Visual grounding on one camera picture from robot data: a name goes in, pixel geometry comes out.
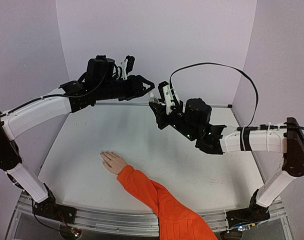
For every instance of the clear nail polish bottle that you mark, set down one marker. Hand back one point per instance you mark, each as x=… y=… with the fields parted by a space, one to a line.
x=153 y=98

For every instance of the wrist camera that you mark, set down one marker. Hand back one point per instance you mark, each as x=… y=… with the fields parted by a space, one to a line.
x=127 y=66
x=170 y=98

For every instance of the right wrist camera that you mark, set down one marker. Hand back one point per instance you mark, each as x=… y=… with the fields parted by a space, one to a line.
x=170 y=98

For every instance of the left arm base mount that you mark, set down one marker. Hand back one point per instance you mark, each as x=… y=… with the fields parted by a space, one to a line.
x=49 y=209

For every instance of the orange sleeve forearm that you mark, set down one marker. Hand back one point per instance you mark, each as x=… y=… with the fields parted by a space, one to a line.
x=176 y=222

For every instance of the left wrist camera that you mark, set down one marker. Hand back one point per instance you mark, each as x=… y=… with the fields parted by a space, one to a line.
x=127 y=66

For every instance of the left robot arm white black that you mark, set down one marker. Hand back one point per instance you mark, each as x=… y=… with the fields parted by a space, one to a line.
x=103 y=80

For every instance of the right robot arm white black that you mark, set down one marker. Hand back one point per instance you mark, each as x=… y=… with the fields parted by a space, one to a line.
x=192 y=121

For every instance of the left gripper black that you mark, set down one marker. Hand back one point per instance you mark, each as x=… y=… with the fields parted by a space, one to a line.
x=138 y=89

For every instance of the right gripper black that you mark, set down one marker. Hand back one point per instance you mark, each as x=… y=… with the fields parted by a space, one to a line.
x=163 y=115

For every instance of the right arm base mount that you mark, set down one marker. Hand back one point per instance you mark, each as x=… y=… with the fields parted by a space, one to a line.
x=252 y=214

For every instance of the mannequin hand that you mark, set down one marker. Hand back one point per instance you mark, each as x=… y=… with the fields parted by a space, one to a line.
x=113 y=162

